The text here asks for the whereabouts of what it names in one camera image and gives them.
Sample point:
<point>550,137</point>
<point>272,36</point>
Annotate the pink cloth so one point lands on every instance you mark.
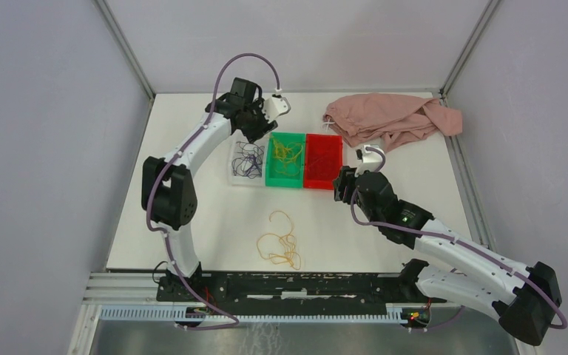
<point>395,119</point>

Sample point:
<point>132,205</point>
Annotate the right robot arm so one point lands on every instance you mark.
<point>524,300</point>

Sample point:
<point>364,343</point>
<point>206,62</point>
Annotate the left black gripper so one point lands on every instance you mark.
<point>265,128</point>

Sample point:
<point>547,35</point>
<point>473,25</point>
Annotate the green plastic bin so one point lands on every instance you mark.
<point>285,160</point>

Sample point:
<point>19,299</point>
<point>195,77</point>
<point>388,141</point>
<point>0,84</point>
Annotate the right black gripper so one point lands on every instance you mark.
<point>346,177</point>

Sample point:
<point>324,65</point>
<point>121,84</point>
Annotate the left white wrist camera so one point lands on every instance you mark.
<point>275,106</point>

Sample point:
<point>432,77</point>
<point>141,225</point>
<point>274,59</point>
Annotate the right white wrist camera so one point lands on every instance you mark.
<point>371,159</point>

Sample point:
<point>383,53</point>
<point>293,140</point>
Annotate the aluminium frame rail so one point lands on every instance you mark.
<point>117,286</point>

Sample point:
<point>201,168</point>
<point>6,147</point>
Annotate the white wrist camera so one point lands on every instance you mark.
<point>371,159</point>
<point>275,106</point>

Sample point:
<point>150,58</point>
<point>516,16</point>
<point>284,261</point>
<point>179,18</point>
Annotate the white slotted cable duct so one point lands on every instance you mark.
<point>177,313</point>

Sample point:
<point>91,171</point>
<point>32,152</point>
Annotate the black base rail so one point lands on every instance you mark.
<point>293,294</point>

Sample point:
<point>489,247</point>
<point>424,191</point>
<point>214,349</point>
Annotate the clear plastic bin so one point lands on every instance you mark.
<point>247,161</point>

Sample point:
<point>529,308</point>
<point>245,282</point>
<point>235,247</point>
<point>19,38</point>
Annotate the right controller board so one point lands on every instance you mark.
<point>416,318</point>

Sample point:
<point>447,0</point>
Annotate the red plastic bin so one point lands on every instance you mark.
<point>323,161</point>

